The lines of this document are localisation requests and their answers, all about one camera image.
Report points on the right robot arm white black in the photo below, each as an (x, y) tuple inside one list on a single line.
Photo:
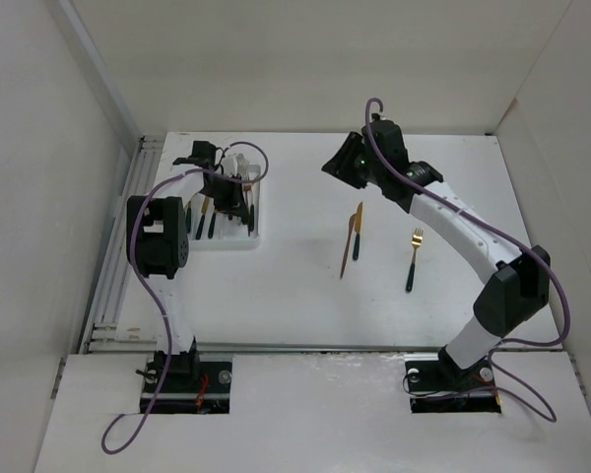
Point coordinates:
[(516, 285)]

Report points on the white divided utensil tray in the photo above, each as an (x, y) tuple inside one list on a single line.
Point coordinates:
[(230, 233)]

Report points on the gold knife green handle short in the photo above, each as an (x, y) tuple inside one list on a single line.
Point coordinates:
[(357, 231)]

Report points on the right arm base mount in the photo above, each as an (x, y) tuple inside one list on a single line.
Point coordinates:
[(435, 385)]

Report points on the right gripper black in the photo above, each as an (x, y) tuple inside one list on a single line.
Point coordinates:
[(340, 165)]

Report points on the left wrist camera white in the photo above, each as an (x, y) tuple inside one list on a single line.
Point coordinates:
[(229, 165)]

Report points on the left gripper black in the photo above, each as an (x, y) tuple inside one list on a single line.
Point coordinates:
[(234, 203)]

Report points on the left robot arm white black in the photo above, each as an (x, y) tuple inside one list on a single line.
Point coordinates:
[(160, 226)]

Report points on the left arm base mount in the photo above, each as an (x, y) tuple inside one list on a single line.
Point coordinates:
[(194, 384)]

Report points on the aluminium rail frame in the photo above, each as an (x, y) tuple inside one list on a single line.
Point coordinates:
[(110, 283)]

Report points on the gold fork green handle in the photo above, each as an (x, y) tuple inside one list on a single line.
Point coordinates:
[(251, 208), (417, 241)]

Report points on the gold spoon green handle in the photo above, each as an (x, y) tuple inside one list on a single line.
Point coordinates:
[(188, 215)]

